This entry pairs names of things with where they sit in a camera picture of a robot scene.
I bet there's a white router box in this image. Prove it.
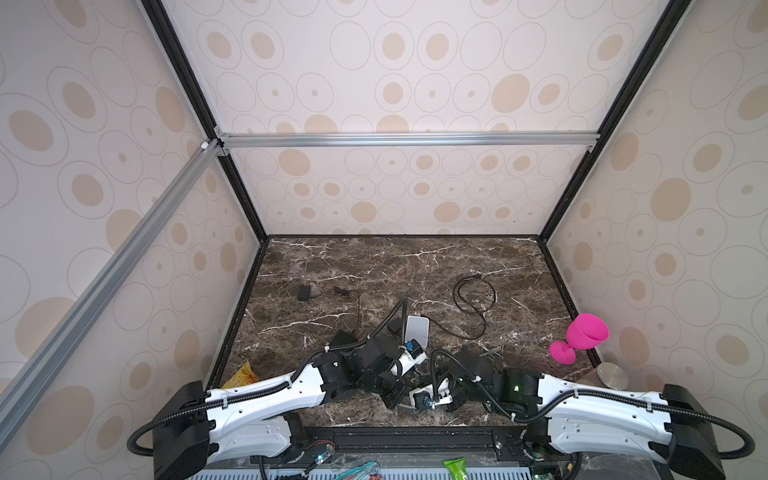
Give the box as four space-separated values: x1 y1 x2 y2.
405 315 430 349

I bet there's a black cable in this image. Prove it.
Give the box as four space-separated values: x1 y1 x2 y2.
429 274 498 341

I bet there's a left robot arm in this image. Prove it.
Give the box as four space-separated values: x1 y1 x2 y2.
126 331 425 479

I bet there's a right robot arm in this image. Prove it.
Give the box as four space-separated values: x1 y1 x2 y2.
409 349 756 479

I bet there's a green tube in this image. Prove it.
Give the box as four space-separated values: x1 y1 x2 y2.
443 458 469 480

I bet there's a teal patterned item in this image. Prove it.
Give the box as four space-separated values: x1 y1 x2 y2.
334 461 380 480

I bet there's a pink plastic goblet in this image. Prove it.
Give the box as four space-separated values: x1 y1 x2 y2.
549 313 610 365

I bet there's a yellow snack bag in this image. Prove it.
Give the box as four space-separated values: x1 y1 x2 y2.
221 361 261 389

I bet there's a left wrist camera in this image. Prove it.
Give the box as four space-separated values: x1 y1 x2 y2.
389 340 427 378

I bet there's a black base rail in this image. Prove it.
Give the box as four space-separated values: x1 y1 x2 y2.
281 426 533 462

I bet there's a horizontal aluminium rail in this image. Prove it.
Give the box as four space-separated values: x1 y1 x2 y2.
220 131 600 149

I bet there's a diagonal aluminium rail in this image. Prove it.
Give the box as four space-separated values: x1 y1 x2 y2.
1 138 222 449

